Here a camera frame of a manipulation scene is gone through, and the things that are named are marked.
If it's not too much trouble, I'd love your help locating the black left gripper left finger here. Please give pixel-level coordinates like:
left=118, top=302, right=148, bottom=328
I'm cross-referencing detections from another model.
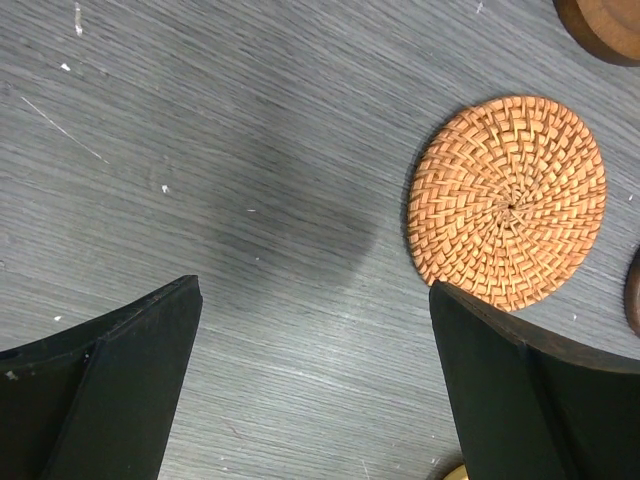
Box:
left=1, top=275, right=203, bottom=479

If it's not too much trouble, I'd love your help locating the light woven coaster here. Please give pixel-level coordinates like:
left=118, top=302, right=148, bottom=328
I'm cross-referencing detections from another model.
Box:
left=406, top=95, right=607, bottom=312

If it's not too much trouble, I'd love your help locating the yellow plastic tray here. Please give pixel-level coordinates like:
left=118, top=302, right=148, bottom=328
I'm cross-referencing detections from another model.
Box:
left=442, top=464, right=469, bottom=480

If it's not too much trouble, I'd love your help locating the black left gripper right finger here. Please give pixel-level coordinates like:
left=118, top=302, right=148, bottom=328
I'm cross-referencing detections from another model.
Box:
left=429, top=282, right=639, bottom=479

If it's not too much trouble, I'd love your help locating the brown ringed coaster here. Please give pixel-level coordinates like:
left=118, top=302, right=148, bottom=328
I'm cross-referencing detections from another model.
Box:
left=553, top=0, right=639, bottom=67

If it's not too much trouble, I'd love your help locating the dark walnut coaster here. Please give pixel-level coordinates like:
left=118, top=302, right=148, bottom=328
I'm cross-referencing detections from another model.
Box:
left=624, top=249, right=640, bottom=336

